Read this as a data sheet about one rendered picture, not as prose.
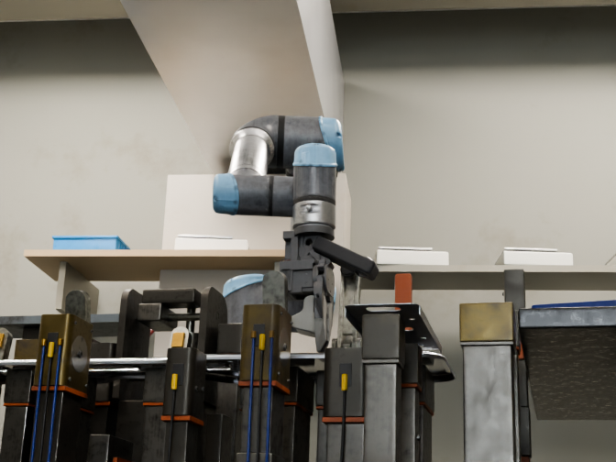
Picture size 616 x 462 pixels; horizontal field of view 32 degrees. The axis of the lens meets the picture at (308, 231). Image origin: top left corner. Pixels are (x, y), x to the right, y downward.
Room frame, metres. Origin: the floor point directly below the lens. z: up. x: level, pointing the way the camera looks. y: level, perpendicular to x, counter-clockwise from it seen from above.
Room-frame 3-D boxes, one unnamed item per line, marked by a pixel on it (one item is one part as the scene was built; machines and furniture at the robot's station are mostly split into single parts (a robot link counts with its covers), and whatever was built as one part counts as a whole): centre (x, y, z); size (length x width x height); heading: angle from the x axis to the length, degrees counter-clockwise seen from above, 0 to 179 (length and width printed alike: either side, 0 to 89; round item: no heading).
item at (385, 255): (4.59, -0.46, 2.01); 0.35 x 0.33 x 0.09; 83
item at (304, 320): (1.72, 0.00, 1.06); 0.06 x 0.03 x 0.09; 76
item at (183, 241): (4.65, 0.43, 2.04); 0.36 x 0.34 x 0.09; 83
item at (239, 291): (2.45, 0.13, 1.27); 0.13 x 0.12 x 0.14; 91
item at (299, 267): (1.74, 0.00, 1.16); 0.09 x 0.08 x 0.12; 76
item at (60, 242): (4.72, 1.00, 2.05); 0.31 x 0.22 x 0.10; 83
